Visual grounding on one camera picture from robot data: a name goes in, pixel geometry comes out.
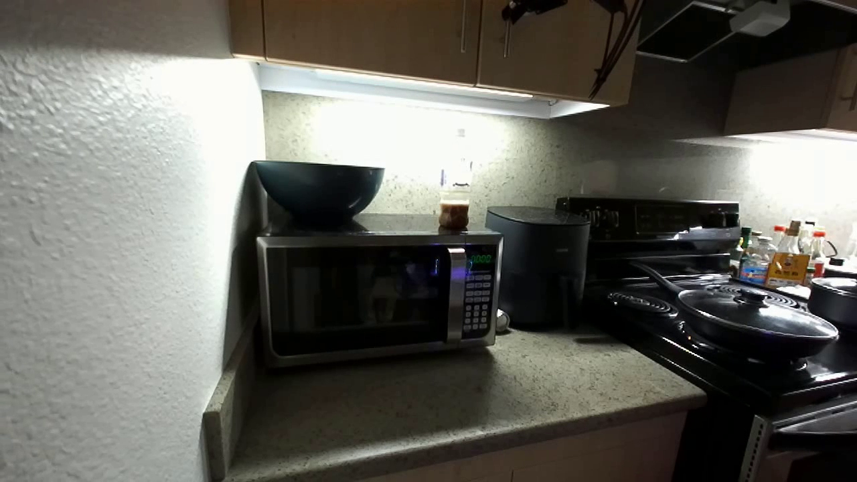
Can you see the dark round bowl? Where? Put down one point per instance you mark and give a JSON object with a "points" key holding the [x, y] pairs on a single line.
{"points": [[319, 189]]}

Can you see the green bottle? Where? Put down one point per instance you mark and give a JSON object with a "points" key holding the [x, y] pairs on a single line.
{"points": [[743, 245]]}

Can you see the black air fryer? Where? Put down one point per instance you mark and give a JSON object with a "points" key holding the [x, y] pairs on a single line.
{"points": [[540, 269]]}

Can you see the wooden cabinet beside hood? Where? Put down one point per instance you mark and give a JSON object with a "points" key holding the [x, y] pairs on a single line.
{"points": [[791, 94]]}

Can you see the dark range hood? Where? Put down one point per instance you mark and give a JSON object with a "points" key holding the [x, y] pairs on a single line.
{"points": [[696, 28]]}

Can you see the glass jar with brown content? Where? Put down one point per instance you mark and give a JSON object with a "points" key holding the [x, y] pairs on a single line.
{"points": [[454, 214]]}

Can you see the under-cabinet light strip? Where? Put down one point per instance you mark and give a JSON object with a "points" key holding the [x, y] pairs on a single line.
{"points": [[418, 90]]}

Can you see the yellow box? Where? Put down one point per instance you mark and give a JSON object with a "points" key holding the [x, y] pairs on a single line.
{"points": [[791, 269]]}

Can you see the clear bottle with blue label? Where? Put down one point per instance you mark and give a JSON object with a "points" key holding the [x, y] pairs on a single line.
{"points": [[755, 269]]}

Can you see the small red-capped bottle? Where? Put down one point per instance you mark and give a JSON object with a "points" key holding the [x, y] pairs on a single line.
{"points": [[781, 236]]}

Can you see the tall red-capped bottle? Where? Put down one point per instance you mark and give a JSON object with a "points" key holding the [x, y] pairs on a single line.
{"points": [[819, 255]]}

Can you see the dark pan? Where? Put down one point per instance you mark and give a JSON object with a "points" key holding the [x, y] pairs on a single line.
{"points": [[704, 238]]}

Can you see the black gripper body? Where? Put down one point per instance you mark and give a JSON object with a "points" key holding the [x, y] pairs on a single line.
{"points": [[534, 5]]}

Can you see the small white fixture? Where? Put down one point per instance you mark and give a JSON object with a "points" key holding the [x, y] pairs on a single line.
{"points": [[761, 18]]}

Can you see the black pot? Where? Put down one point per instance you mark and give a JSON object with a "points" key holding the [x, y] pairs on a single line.
{"points": [[834, 301]]}

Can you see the black kitchen stove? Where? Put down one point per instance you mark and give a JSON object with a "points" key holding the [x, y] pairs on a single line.
{"points": [[679, 376]]}

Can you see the small white shaker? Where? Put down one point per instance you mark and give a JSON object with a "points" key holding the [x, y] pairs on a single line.
{"points": [[501, 319]]}

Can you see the stainless steel microwave oven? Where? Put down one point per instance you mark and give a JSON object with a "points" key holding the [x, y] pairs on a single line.
{"points": [[356, 296]]}

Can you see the white bottle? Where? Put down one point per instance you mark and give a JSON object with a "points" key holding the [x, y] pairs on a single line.
{"points": [[803, 236]]}

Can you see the wooden wall cabinet body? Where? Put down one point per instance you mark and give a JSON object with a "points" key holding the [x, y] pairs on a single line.
{"points": [[244, 28]]}

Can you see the frying pan with glass lid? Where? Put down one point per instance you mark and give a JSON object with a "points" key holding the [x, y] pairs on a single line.
{"points": [[758, 321]]}

